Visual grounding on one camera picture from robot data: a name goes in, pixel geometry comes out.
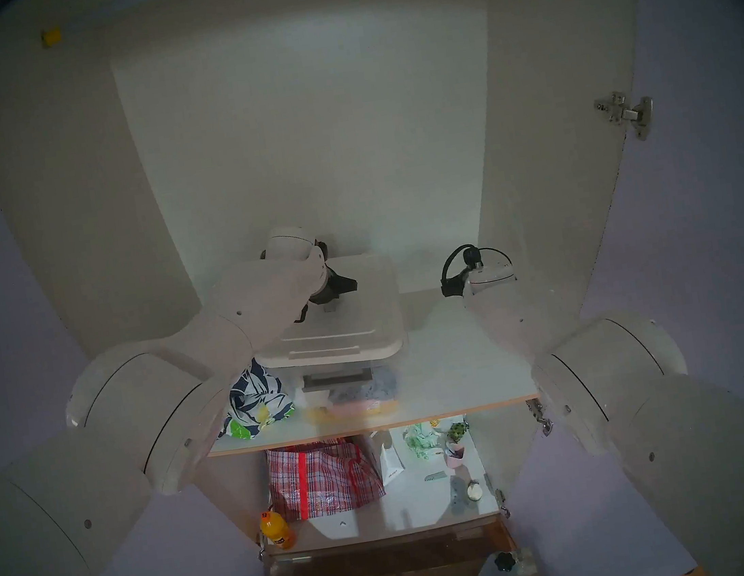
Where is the green patterned plastic bag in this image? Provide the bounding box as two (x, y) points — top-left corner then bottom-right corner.
(400, 421), (445, 455)

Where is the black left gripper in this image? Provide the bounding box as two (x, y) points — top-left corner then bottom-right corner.
(310, 259), (360, 306)

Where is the red plaid bag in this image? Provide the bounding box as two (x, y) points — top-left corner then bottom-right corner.
(264, 432), (389, 525)

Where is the blue grey folded garment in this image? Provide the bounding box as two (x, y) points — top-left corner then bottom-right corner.
(326, 364), (403, 407)

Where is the white wardrobe carcass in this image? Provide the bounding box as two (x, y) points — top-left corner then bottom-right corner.
(0, 0), (696, 484)

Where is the white plastic bin lid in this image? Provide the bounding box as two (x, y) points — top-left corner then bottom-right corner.
(243, 250), (410, 377)

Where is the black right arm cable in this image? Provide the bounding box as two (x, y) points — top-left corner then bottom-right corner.
(435, 238), (517, 300)

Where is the navy green floral garment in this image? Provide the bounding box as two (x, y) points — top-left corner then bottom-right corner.
(208, 354), (299, 445)

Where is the white wardrobe shelf board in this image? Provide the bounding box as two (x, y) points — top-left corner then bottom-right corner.
(188, 271), (553, 459)

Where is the orange bottle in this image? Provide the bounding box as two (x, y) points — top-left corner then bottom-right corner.
(258, 506), (299, 554)

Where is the brown wooden panel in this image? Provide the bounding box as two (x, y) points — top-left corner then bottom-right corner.
(272, 518), (523, 576)

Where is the pink folded garment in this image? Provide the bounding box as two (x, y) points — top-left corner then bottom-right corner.
(330, 393), (401, 415)

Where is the yellow folded garment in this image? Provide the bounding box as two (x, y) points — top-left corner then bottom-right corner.
(305, 397), (404, 428)

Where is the white lower cabinet top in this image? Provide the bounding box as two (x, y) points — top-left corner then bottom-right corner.
(244, 415), (504, 560)

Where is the white paper carton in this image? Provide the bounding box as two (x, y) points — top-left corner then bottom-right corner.
(373, 428), (407, 486)

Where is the clear plastic storage bin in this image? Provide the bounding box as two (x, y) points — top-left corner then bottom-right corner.
(280, 348), (418, 432)

